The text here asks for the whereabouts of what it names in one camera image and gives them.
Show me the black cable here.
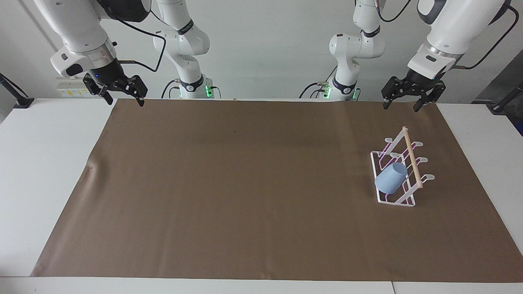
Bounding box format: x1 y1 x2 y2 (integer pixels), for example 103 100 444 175
454 3 520 70
377 0 412 23
97 7 167 73
161 80 181 99
299 82 331 99

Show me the white wire cup rack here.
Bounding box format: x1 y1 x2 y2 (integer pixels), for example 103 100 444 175
370 126 436 208

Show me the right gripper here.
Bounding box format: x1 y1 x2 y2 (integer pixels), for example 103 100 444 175
83 58 148 107

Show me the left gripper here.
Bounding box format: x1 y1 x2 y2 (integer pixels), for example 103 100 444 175
381 68 447 113

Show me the light blue cup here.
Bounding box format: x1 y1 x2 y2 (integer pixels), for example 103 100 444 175
374 162 409 195

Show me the black stand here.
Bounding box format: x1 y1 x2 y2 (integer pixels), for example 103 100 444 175
486 82 523 116
0 73 35 109

